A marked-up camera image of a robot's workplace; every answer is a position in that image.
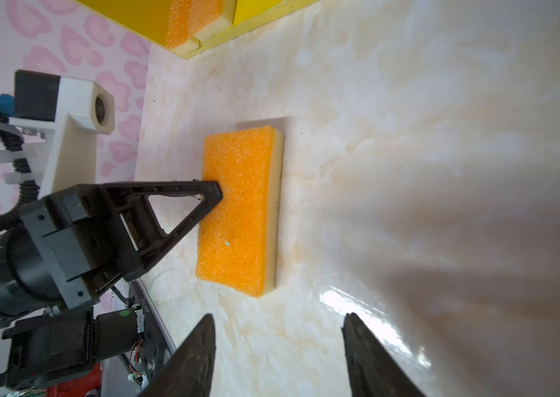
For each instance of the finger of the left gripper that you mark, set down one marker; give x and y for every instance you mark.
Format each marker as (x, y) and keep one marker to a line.
(148, 219)

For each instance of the orange sponge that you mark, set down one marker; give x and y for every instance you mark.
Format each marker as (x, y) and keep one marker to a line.
(179, 39)
(237, 242)
(209, 17)

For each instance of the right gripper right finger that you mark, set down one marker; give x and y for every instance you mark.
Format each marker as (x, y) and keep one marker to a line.
(372, 370)

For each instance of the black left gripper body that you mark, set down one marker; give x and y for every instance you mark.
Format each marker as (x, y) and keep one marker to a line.
(71, 229)

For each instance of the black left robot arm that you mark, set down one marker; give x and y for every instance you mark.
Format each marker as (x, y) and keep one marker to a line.
(51, 344)

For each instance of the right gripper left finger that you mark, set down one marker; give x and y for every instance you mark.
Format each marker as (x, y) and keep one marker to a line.
(189, 371)

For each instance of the yellow shelf with coloured boards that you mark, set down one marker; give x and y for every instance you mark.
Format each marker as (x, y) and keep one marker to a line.
(150, 19)

